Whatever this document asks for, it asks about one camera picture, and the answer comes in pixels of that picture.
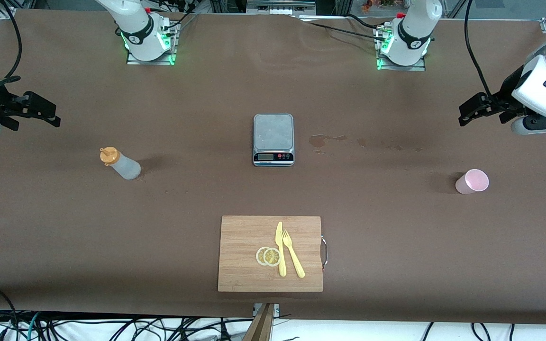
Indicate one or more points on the white power strip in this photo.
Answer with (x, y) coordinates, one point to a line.
(285, 10)

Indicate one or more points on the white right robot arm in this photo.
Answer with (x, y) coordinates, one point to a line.
(135, 23)

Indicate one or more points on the yellow plastic knife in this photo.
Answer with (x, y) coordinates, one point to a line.
(282, 265)

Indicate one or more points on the small metal bracket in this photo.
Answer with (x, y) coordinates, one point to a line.
(276, 310)

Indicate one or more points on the pink plastic cup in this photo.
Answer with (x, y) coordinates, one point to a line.
(472, 182)

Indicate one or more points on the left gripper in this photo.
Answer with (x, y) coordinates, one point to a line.
(505, 96)

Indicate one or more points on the wooden post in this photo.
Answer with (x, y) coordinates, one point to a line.
(259, 327)

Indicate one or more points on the wooden cutting board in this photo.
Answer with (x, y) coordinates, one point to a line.
(244, 255)

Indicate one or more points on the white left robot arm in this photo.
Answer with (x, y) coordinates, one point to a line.
(410, 33)

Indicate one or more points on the brown liquid spill puddle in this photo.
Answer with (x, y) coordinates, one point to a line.
(319, 140)

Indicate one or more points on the yellow plastic fork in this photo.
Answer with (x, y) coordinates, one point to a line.
(294, 258)

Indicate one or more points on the lemon slice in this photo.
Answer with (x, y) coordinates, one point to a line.
(259, 255)
(272, 257)

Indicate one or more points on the silver digital kitchen scale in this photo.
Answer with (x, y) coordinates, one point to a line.
(273, 132)

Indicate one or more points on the squeeze bottle orange cap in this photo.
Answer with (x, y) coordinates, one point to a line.
(123, 166)

